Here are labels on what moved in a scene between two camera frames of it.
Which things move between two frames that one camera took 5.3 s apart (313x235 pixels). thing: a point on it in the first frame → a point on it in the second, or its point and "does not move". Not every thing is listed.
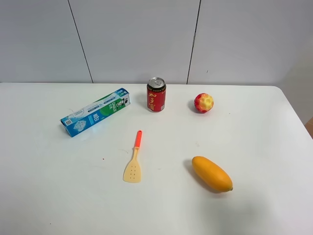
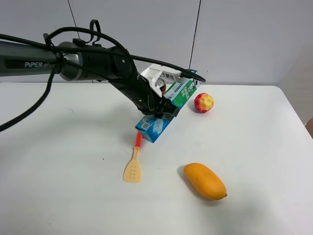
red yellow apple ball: x=203 y=103 does not move
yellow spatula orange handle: x=132 y=173 does not move
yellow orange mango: x=211 y=174 → x=206 y=181
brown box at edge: x=308 y=125 does not move
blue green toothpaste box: x=74 y=123 → x=150 y=127
